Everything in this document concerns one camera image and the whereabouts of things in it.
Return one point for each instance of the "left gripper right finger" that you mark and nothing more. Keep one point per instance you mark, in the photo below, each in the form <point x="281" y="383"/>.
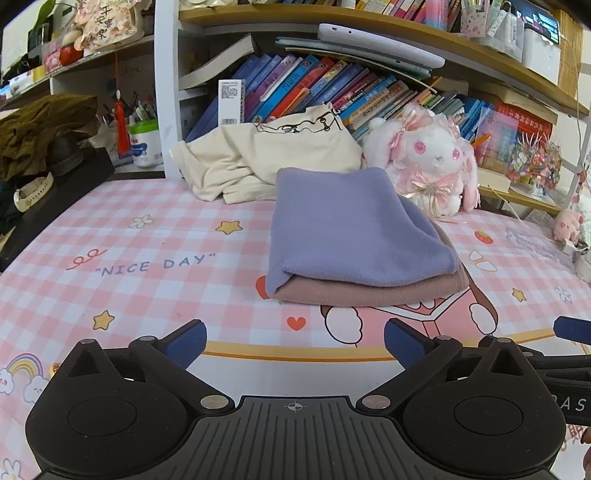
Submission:
<point x="425" y="363"/>

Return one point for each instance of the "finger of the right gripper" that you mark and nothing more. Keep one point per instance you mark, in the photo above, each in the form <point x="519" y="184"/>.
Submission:
<point x="573" y="329"/>

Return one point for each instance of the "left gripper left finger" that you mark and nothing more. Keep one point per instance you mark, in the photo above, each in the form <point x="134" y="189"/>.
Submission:
<point x="164" y="363"/>

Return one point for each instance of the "purple and mauve sweater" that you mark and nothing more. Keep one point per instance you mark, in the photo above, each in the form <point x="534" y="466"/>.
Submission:
<point x="349" y="240"/>

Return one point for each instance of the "pink checkered table mat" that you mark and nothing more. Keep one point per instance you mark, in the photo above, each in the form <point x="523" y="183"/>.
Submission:
<point x="137" y="258"/>

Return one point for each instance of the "small pink pig toy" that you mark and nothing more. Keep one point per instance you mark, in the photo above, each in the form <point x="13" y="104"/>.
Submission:
<point x="567" y="226"/>

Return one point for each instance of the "colourful beaded flower ornament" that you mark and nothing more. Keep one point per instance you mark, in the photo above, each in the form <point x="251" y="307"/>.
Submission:
<point x="537" y="161"/>

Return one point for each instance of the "white pink plush bunny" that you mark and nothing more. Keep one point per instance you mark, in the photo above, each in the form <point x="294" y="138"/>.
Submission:
<point x="426" y="159"/>

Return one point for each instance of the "cream white shirt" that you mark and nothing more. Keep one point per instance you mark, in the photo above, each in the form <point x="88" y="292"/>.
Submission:
<point x="239" y="163"/>

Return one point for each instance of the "red tassel ornament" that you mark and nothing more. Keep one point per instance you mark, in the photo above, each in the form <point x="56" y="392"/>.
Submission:
<point x="122" y="138"/>

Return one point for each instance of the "white green lidded jar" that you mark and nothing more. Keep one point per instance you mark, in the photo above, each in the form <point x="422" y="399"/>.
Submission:
<point x="145" y="144"/>

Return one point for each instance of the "white wristwatch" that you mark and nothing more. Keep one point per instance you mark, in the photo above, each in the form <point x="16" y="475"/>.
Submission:
<point x="30" y="194"/>

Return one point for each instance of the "wooden white bookshelf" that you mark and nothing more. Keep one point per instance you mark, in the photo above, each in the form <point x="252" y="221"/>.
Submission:
<point x="182" y="40"/>

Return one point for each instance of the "white boxed book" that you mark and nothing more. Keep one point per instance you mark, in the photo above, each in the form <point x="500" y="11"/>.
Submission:
<point x="231" y="102"/>

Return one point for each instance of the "row of colourful books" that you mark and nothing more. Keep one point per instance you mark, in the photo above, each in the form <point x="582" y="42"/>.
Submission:
<point x="358" y="89"/>

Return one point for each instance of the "white keyboard on shelf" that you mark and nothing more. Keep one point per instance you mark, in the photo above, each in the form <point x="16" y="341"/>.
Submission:
<point x="378" y="44"/>

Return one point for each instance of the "red round doll ornament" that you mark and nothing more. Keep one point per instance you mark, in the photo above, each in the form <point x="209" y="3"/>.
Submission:
<point x="68" y="53"/>

